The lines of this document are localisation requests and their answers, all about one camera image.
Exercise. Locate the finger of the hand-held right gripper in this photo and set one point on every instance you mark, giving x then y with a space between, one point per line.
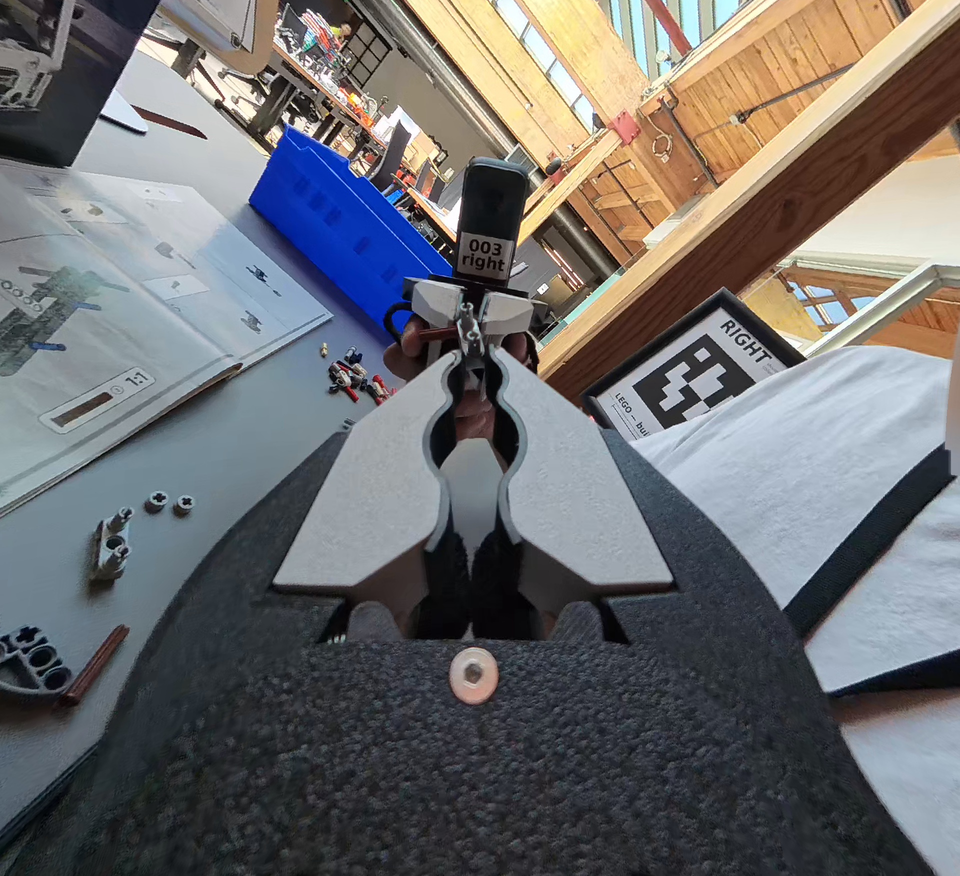
435 302
510 310

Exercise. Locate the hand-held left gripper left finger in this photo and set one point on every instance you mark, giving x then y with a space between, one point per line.
367 501

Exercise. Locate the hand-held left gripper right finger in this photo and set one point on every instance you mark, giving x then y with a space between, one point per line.
577 501

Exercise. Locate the light grey lego connector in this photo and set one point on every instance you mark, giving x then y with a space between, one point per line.
469 332

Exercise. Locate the pile of small lego pins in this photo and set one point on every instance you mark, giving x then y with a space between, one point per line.
360 377

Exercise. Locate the grey round lego bush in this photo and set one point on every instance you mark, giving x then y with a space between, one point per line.
156 501
184 505

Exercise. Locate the grey lego connector with pins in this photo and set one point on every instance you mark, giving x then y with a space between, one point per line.
112 542

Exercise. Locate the lego instruction booklet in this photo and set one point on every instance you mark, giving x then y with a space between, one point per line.
135 336

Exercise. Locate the long brown lego axle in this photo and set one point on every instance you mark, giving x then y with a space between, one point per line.
94 666

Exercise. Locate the dark grey curved lego beam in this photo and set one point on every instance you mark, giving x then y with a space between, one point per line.
30 662

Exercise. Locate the dark lego set box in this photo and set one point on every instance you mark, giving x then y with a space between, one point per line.
75 28

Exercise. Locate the person's right hand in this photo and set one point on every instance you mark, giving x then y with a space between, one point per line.
409 355

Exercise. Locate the black office chair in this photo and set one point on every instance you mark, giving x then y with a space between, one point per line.
394 156

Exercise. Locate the blue plastic bin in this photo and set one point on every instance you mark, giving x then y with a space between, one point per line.
345 231

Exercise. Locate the black framed marker card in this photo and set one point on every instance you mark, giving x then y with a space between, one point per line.
690 377

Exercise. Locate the person's white shirt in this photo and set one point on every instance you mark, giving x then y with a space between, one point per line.
787 486

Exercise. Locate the large wooden ceiling beam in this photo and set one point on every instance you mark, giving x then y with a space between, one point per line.
787 193

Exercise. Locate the dark red flat strip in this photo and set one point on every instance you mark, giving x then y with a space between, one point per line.
171 123

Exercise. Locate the white paper sheet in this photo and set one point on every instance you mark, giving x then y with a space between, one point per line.
124 112

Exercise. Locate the grey metal duct pipe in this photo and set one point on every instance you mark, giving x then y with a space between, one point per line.
581 246

